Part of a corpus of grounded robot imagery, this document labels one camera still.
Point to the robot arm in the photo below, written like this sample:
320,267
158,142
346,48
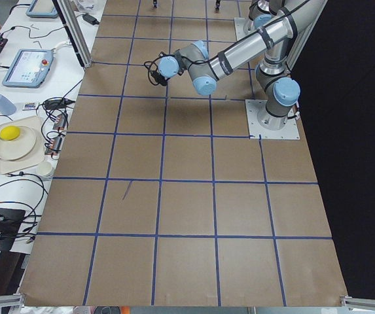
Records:
274,36

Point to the red circuit board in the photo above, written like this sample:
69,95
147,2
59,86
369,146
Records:
61,122
54,146

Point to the white paper cup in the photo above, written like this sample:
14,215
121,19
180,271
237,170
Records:
45,170

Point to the beige tray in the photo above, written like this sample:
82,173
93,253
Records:
35,156

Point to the black power adapter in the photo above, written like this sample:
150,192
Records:
90,19

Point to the beige plate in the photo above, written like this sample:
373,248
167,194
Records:
12,150

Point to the yellow lemon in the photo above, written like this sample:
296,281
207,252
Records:
10,133

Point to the blue teach pendant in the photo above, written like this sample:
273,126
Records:
42,9
29,68

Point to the blue plastic cup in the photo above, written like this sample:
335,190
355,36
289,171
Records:
7,107

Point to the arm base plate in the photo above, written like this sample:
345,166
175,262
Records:
262,125
243,27

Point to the aluminium frame post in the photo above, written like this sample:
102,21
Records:
73,30

